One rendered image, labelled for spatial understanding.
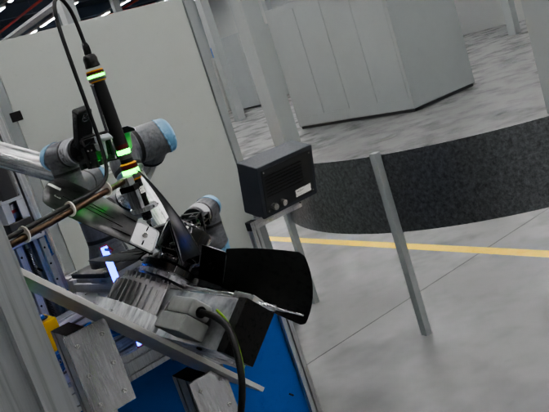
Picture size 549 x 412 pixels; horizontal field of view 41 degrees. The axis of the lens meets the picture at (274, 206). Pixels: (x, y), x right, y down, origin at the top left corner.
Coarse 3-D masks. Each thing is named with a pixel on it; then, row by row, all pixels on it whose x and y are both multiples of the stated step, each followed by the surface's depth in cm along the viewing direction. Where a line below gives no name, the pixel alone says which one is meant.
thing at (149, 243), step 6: (138, 222) 180; (138, 228) 178; (144, 228) 179; (150, 228) 181; (132, 234) 175; (138, 234) 177; (150, 234) 179; (156, 234) 180; (132, 240) 174; (138, 240) 175; (150, 240) 177; (156, 240) 178; (138, 246) 173; (144, 246) 174; (150, 246) 176; (150, 252) 174
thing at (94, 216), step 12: (60, 180) 179; (48, 192) 167; (60, 192) 171; (72, 192) 174; (84, 192) 178; (48, 204) 162; (60, 204) 166; (96, 204) 175; (108, 204) 178; (84, 216) 169; (96, 216) 172; (108, 216) 174; (120, 216) 177; (132, 216) 180; (96, 228) 168; (108, 228) 171; (120, 228) 173; (132, 228) 176
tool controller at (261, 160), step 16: (288, 144) 260; (304, 144) 257; (256, 160) 249; (272, 160) 247; (288, 160) 250; (304, 160) 255; (240, 176) 250; (256, 176) 243; (272, 176) 247; (288, 176) 252; (304, 176) 257; (256, 192) 247; (272, 192) 249; (288, 192) 254; (304, 192) 259; (256, 208) 251; (272, 208) 250
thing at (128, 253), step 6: (120, 252) 204; (126, 252) 199; (132, 252) 196; (138, 252) 192; (144, 252) 189; (96, 258) 201; (102, 258) 200; (108, 258) 198; (114, 258) 195; (120, 258) 193; (126, 258) 191; (132, 258) 189; (138, 258) 187
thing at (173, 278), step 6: (144, 270) 173; (150, 270) 172; (156, 270) 172; (162, 270) 173; (162, 276) 171; (168, 276) 171; (174, 276) 171; (174, 282) 172; (180, 282) 172; (186, 282) 176; (186, 288) 173
